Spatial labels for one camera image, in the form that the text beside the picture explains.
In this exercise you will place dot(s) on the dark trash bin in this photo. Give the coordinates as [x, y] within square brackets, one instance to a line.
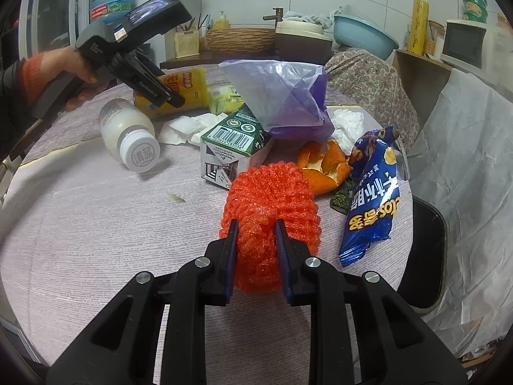
[423, 279]

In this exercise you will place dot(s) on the blue snack bag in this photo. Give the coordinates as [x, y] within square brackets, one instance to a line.
[376, 196]

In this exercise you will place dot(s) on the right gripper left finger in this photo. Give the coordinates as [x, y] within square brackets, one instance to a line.
[153, 320]

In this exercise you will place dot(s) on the light blue plastic basin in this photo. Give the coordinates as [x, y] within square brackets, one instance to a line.
[358, 33]

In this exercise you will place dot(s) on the purple plastic bag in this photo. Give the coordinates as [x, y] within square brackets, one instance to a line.
[286, 98]

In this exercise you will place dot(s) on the wooden cabinet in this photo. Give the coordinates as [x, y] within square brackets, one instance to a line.
[423, 80]

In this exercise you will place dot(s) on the brown beige lidded pot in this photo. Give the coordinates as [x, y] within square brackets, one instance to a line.
[302, 42]

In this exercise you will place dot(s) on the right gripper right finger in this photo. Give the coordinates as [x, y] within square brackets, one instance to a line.
[395, 346]

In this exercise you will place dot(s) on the white orange plastic bottle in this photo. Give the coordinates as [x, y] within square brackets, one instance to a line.
[129, 135]

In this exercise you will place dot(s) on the yellow soap bottle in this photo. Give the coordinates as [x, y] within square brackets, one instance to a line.
[222, 23]

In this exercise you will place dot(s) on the orange mesh scrubber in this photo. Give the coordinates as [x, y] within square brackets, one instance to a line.
[256, 200]

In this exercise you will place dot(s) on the yellow green snack wrapper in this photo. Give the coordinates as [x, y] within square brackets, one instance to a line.
[224, 99]

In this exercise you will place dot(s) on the green vegetable scrap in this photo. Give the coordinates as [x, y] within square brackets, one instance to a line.
[342, 198]

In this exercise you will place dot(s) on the person's left hand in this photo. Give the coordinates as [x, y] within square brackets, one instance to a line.
[68, 59]

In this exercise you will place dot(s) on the brass faucet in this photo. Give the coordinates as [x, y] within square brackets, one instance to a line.
[276, 17]

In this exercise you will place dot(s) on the dark wooden counter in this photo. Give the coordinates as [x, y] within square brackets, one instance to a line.
[217, 57]

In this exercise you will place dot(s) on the green white milk carton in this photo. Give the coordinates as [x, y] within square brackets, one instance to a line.
[236, 144]

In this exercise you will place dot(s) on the left forearm orange sleeve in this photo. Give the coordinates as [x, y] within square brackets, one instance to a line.
[21, 84]

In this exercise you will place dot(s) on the purple table mat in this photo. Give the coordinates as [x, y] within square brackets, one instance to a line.
[69, 128]

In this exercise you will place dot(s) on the orange peel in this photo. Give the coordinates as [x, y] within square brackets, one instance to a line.
[324, 165]

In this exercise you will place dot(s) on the chopstick holder box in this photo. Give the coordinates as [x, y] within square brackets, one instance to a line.
[186, 43]

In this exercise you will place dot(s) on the yellow roll of bags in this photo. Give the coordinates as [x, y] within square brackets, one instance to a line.
[418, 27]

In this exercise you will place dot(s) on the woven basket sink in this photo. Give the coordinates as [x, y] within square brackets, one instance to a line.
[245, 40]

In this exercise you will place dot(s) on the white tissue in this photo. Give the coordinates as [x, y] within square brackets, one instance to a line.
[348, 126]
[188, 128]

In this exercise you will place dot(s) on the white sheet cover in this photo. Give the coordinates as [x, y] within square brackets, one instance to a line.
[461, 163]

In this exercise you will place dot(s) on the white microwave oven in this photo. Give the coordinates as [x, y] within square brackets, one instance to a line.
[481, 49]

